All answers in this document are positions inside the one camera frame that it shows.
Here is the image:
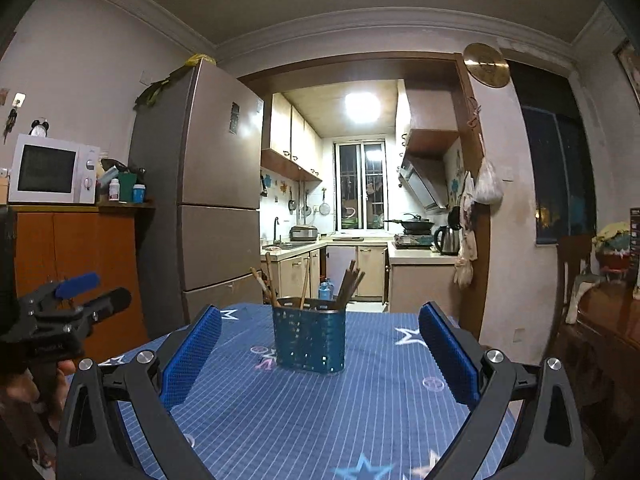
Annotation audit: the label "grey steel refrigerator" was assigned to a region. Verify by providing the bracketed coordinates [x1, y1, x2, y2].
[129, 61, 264, 338]

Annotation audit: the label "black wok on stove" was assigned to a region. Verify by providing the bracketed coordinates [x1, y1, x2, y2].
[384, 214, 435, 235]

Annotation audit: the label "person's left hand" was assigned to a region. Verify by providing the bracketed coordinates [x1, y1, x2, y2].
[1, 361, 76, 432]

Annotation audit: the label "teal perforated utensil holder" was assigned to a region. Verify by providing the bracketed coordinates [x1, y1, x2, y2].
[272, 297, 346, 375]

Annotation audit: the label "green container on cabinet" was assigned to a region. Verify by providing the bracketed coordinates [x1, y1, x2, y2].
[117, 172, 138, 203]

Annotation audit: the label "dark wooden side table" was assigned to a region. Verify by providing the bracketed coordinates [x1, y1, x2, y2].
[551, 282, 639, 479]

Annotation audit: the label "white microwave oven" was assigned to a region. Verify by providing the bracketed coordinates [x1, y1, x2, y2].
[8, 134, 101, 205]

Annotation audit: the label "white bottle on cabinet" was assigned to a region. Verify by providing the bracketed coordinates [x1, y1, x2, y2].
[108, 178, 120, 203]

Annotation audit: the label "white plastic bag hanging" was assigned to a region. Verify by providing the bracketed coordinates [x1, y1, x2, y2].
[474, 157, 504, 205]

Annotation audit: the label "round gold wall clock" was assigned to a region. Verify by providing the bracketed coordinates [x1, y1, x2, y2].
[463, 42, 511, 88]

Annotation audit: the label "wooden chopstick green band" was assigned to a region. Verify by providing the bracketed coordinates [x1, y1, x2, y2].
[299, 257, 311, 310]
[253, 271, 272, 305]

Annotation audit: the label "orange wooden cabinet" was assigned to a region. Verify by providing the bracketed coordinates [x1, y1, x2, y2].
[11, 205, 154, 362]

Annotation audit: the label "range hood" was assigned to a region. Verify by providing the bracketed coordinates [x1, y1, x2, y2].
[399, 154, 448, 210]

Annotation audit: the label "silver electric kettle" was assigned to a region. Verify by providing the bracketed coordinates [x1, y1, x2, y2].
[434, 226, 461, 256]

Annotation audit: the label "kitchen window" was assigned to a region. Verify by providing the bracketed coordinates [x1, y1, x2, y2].
[334, 141, 387, 231]

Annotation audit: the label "rice cooker on counter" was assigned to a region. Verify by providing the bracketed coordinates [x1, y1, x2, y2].
[290, 224, 318, 243]

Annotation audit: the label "dark wooden chair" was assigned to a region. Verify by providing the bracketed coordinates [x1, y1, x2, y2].
[549, 234, 592, 347]

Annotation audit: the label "upper kitchen cabinets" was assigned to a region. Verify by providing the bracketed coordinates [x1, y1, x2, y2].
[260, 93, 322, 182]

